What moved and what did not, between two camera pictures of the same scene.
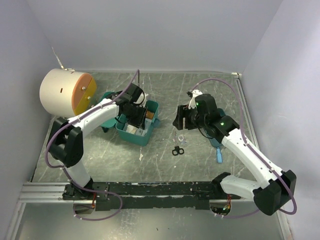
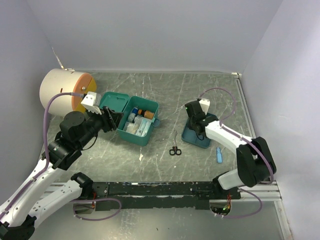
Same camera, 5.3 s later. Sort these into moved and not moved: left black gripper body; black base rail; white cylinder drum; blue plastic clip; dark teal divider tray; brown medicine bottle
Moved: dark teal divider tray; left black gripper body
Not moved: brown medicine bottle; blue plastic clip; white cylinder drum; black base rail
